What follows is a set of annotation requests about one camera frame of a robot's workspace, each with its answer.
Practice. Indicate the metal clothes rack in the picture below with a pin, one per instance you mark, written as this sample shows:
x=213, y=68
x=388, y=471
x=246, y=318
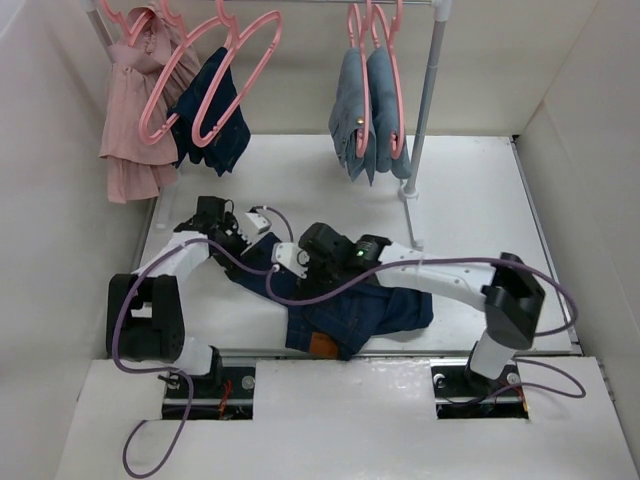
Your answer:
x=408, y=193

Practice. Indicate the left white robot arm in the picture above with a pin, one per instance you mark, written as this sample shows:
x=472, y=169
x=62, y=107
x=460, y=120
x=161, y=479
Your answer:
x=145, y=330

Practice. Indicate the pink hanger jeans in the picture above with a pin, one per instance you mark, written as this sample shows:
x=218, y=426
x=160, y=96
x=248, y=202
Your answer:
x=383, y=33
x=358, y=25

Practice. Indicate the pink hanger with skirt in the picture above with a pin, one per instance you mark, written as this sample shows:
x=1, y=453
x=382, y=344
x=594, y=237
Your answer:
x=137, y=26

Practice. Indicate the dark blue denim trousers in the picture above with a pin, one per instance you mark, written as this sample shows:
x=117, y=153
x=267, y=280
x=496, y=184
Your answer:
x=337, y=328

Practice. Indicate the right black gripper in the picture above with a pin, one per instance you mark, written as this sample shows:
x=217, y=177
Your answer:
x=308, y=286

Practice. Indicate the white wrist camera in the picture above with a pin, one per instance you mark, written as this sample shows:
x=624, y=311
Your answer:
x=291, y=257
x=254, y=224

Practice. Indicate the light blue jeans left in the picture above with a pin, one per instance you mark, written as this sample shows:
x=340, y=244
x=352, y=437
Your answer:
x=343, y=125

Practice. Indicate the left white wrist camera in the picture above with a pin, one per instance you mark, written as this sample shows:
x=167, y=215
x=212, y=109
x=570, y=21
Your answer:
x=254, y=224

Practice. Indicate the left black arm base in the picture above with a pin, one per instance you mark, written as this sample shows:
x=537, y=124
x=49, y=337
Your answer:
x=229, y=400

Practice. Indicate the pink pleated skirt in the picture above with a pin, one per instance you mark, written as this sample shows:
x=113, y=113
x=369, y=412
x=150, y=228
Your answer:
x=135, y=170

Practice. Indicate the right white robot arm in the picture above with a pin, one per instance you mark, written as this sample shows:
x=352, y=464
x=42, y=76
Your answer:
x=504, y=289

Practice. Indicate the pink hanger left jeans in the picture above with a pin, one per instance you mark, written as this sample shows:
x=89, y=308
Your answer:
x=358, y=25

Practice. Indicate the pink hanger right jeans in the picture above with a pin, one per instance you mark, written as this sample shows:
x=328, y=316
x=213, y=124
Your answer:
x=383, y=33

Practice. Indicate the light blue jeans right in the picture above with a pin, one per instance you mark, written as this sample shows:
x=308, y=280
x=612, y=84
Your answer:
x=385, y=118

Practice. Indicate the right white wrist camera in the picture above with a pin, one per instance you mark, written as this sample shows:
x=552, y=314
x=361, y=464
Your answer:
x=291, y=257

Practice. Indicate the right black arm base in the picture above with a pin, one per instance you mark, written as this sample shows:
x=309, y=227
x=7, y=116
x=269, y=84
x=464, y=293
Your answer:
x=462, y=394

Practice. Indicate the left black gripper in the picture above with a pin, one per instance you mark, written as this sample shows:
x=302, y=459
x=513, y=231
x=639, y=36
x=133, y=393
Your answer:
x=230, y=225

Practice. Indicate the light blue jeans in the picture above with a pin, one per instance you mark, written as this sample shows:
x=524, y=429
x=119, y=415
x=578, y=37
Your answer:
x=343, y=125
x=385, y=118

